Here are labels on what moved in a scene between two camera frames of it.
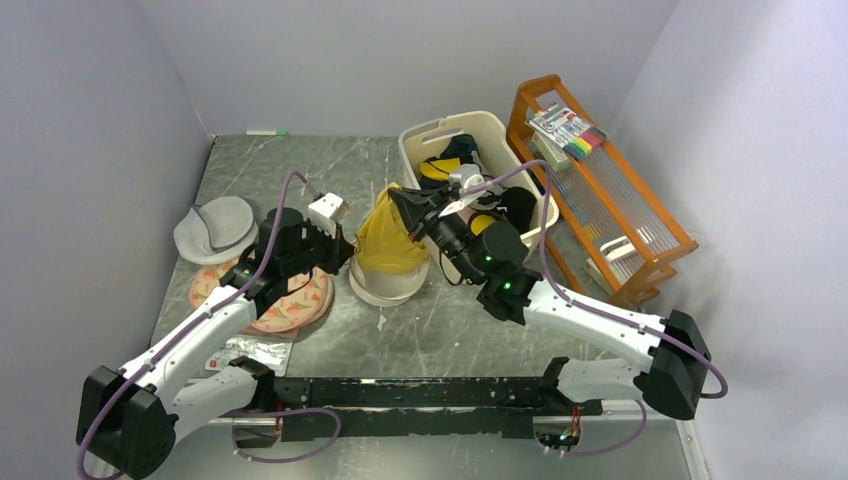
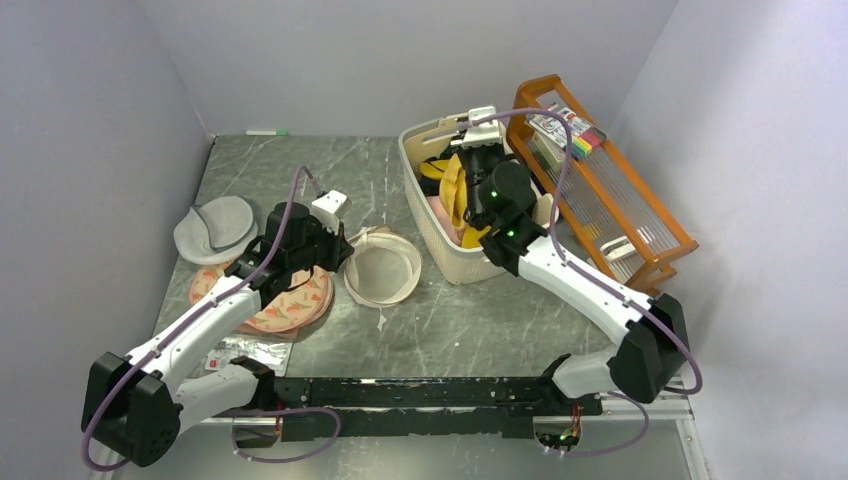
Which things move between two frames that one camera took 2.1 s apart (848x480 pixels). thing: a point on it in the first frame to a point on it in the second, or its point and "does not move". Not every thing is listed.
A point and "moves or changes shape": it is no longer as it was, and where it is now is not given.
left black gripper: [339, 249] does not move
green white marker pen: [267, 132] does not move
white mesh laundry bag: [387, 289] does not move
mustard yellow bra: [384, 242] moves or changes shape
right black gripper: [422, 210] to [499, 151]
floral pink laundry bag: [283, 316] does not move
